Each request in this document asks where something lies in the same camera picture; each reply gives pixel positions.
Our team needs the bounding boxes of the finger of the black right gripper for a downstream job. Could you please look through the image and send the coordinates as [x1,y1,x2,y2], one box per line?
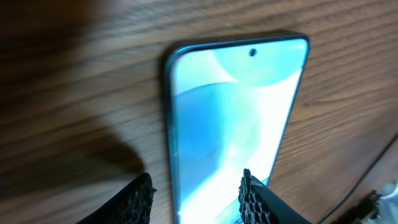
[331,191,381,224]

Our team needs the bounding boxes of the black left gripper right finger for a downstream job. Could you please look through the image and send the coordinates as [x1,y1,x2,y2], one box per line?
[238,169,311,224]

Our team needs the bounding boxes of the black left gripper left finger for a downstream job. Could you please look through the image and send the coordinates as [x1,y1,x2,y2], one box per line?
[77,172,157,224]

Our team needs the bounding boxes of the black USB charging cable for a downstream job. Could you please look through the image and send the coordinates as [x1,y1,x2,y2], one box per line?
[317,133,398,224]

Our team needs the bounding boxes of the blue Galaxy smartphone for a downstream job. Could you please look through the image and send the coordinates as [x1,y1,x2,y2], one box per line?
[160,30,310,224]

